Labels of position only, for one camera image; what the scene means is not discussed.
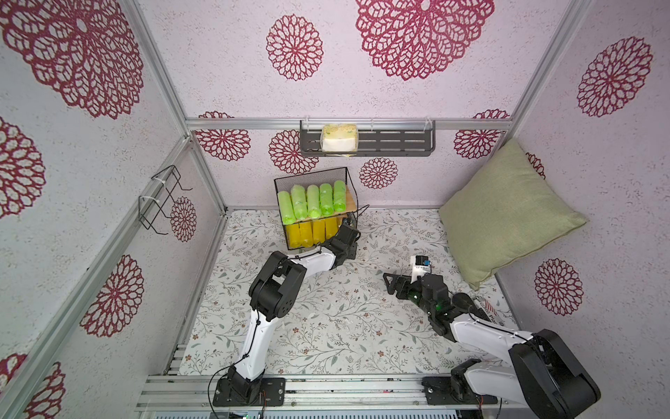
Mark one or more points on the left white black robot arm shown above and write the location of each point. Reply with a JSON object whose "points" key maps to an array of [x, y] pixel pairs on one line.
{"points": [[274, 292]]}

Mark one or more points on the green cushion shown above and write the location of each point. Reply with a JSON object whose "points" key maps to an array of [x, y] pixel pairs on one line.
{"points": [[506, 212]]}

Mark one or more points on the grey wall metal rack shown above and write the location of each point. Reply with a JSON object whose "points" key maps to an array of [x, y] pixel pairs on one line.
{"points": [[417, 141]]}

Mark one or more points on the red white striped packet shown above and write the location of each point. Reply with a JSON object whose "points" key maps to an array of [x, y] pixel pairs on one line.
{"points": [[489, 310]]}

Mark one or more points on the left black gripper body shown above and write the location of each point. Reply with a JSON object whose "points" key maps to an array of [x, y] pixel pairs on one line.
{"points": [[351, 252]]}

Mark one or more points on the white sponge block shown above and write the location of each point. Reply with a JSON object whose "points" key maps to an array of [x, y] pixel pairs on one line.
{"points": [[339, 138]]}

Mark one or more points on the yellow trash bag roll diagonal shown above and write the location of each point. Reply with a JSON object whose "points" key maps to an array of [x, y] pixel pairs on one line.
{"points": [[332, 226]]}

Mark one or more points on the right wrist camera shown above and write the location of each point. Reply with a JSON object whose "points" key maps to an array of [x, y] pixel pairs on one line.
{"points": [[420, 265]]}

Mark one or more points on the black oval object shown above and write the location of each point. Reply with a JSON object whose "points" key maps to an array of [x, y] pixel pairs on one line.
{"points": [[464, 304]]}

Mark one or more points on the green trash bag roll top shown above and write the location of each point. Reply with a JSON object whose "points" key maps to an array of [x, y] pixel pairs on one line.
{"points": [[299, 202]]}

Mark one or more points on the pale green trash bag roll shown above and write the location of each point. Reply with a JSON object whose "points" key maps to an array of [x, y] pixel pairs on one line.
{"points": [[313, 201]]}

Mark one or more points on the black wire wall hook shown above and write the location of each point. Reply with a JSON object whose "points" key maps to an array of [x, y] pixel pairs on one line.
{"points": [[150, 207]]}

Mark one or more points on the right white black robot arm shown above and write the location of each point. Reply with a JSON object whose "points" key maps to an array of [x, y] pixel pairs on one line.
{"points": [[537, 370]]}

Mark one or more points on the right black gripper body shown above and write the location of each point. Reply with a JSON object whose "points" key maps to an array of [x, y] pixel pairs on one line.
{"points": [[406, 286]]}

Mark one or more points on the black wire wooden shelf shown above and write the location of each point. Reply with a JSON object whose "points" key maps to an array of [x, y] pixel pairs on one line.
{"points": [[324, 176]]}

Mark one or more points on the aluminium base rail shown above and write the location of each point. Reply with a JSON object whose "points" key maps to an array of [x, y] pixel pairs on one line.
{"points": [[311, 392]]}

